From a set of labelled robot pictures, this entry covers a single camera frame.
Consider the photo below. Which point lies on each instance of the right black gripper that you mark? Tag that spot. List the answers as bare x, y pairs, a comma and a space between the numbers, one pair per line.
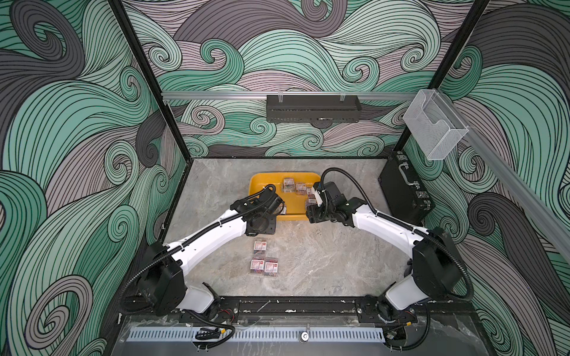
312, 215

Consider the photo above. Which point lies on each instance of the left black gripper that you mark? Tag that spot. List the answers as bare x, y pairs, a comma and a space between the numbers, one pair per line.
270, 229

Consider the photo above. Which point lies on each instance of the paper clip box top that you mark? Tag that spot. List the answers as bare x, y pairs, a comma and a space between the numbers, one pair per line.
288, 185

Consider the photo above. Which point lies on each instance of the yellow plastic storage tray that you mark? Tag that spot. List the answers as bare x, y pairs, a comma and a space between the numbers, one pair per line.
295, 204

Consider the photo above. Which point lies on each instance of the paper clip box removed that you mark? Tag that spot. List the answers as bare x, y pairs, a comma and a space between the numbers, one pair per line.
257, 266
271, 266

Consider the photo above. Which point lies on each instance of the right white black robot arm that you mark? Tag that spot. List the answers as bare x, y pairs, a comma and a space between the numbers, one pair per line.
438, 272

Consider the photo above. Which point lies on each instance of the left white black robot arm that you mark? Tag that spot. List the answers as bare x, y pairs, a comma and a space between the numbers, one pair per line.
160, 285

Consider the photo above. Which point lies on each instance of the paper clip box under stack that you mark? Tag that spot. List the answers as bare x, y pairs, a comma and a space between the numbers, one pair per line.
301, 188

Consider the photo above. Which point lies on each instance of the black briefcase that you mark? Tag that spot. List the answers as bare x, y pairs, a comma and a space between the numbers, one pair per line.
406, 194

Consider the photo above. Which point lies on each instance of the black wall-mounted tray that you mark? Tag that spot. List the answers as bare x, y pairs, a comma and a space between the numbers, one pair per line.
316, 110

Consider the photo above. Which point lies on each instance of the white slotted cable duct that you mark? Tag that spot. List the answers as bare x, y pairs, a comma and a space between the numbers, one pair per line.
312, 334

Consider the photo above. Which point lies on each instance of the clear acrylic wall holder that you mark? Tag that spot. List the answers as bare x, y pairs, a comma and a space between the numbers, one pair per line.
435, 123

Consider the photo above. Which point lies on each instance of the aluminium rail back wall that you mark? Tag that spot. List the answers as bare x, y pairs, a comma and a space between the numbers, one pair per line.
261, 95

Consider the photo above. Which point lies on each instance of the aluminium rail wall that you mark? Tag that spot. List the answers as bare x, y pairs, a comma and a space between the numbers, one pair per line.
512, 152
261, 95

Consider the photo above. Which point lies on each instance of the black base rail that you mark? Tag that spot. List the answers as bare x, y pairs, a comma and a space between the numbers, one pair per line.
364, 309

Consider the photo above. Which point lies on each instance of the aluminium rail right wall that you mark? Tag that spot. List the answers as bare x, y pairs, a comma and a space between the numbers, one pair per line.
512, 152

